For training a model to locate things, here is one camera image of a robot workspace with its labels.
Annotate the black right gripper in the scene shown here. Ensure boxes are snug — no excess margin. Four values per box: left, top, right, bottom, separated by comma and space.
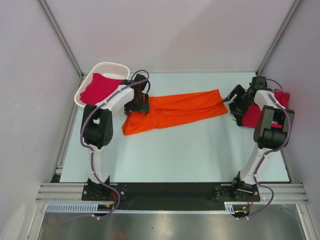
222, 84, 254, 116

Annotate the white perforated plastic basket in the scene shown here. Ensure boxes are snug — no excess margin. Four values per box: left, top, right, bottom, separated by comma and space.
74, 61, 131, 108

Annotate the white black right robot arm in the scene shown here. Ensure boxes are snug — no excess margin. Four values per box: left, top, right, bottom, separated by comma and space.
224, 75, 295, 202

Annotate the magenta t shirt in basket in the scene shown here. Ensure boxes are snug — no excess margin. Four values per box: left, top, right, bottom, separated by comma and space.
80, 73, 122, 105

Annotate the white slotted cable duct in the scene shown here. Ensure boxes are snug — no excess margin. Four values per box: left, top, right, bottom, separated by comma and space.
46, 203, 235, 214

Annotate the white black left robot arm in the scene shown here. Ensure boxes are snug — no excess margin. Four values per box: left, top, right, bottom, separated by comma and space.
80, 69, 151, 200

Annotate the magenta folded t shirt stack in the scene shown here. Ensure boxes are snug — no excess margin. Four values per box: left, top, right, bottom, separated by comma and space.
242, 89, 290, 128

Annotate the orange t shirt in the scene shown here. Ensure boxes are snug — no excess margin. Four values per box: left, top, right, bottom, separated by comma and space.
122, 89, 228, 136

